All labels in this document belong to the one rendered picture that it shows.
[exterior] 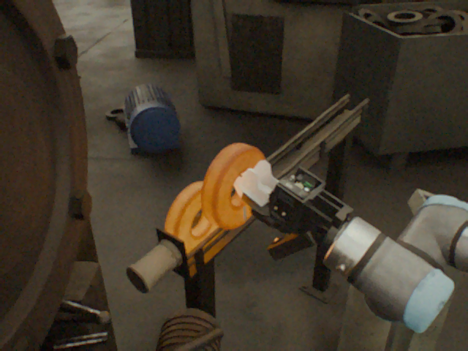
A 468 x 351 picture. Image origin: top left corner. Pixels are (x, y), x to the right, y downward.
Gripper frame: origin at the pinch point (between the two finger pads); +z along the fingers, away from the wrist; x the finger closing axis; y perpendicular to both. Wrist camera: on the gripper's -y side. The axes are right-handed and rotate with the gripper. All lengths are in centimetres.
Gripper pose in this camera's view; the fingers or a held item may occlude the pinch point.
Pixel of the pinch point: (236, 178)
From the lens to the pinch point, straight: 76.0
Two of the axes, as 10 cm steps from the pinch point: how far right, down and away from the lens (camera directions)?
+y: 2.2, -7.3, -6.5
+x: -6.2, 4.1, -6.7
